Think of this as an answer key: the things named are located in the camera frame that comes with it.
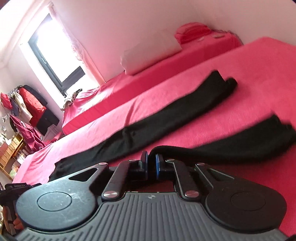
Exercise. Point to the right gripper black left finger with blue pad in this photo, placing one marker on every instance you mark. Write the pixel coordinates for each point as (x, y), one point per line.
(113, 182)

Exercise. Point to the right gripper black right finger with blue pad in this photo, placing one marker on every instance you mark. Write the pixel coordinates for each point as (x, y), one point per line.
(196, 182)

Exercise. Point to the black pants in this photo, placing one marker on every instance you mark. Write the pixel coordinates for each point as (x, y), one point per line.
(222, 121)

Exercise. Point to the red side mattress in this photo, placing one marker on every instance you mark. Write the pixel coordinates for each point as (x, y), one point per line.
(92, 104)

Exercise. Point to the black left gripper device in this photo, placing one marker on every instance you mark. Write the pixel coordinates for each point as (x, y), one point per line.
(9, 196)

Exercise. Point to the hanging clothes rack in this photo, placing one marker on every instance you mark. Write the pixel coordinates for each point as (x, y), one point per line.
(28, 115)

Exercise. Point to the wooden drawer unit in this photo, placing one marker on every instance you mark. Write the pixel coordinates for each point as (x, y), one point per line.
(9, 149)

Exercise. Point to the white pillow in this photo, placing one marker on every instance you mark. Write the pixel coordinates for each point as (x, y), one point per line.
(149, 51)

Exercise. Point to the red bed blanket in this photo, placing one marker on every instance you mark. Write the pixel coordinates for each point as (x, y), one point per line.
(266, 64)

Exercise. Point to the red cushion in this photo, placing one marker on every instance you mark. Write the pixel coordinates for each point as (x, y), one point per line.
(191, 31)

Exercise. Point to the dark framed window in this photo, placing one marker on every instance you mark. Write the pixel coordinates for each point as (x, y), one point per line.
(53, 50)

